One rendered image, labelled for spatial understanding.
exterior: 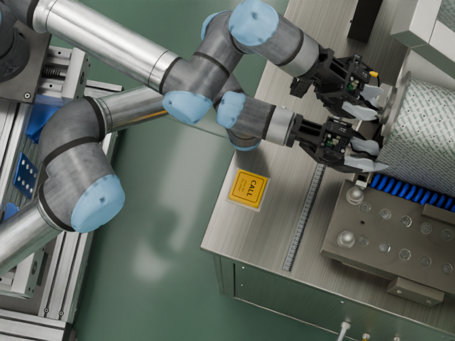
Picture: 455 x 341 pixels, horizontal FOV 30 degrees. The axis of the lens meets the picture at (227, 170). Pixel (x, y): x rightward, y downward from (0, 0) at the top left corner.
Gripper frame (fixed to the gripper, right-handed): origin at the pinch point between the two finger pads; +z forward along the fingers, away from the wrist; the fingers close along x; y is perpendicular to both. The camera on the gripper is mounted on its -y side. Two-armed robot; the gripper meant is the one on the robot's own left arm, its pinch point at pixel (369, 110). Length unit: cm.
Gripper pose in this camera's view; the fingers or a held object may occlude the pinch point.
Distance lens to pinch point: 163.6
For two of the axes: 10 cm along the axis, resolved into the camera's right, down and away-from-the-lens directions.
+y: 6.0, 0.1, -8.0
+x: 3.3, -9.1, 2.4
